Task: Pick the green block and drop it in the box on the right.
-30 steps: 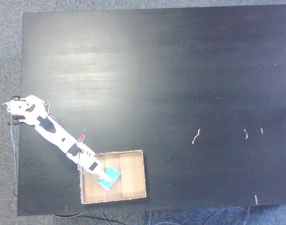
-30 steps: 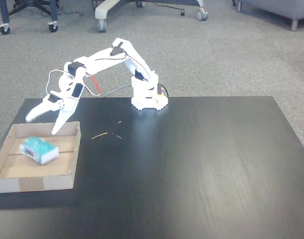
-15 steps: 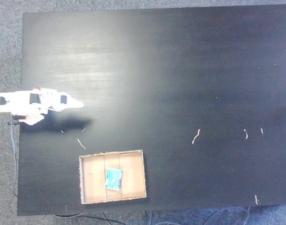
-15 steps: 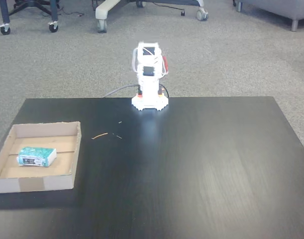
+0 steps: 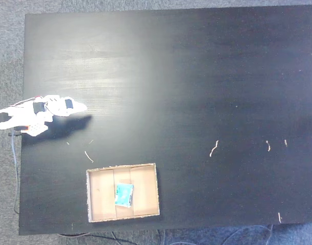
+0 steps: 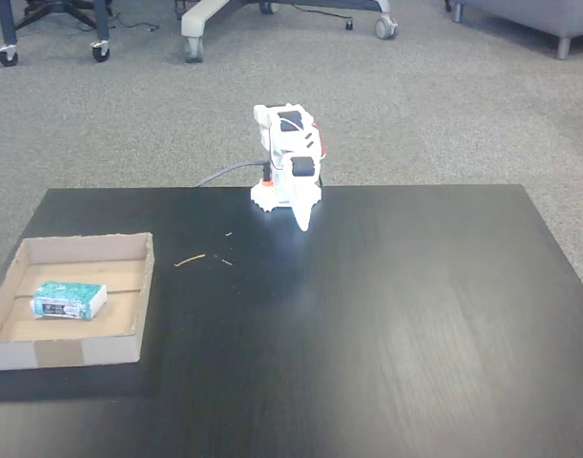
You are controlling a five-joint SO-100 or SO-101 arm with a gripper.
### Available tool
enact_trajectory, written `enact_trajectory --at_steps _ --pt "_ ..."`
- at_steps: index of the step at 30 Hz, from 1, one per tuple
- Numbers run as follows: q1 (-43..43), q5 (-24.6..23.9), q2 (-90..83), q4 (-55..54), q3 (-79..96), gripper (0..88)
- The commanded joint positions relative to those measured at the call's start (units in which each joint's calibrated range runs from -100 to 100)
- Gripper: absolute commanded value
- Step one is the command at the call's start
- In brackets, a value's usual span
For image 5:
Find green block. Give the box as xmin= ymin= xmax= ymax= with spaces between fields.
xmin=114 ymin=182 xmax=135 ymax=208

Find shallow cardboard box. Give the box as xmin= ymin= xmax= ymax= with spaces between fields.
xmin=85 ymin=163 xmax=161 ymax=224

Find curved cardboard scrap strip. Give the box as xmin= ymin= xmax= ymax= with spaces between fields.
xmin=209 ymin=140 xmax=220 ymax=158

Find red white arm wires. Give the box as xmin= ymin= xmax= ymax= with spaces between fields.
xmin=7 ymin=95 xmax=44 ymax=108

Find grey power cable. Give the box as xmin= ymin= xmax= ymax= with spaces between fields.
xmin=8 ymin=131 xmax=21 ymax=214

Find black floor cable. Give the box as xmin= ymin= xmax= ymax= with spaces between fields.
xmin=56 ymin=231 xmax=137 ymax=245

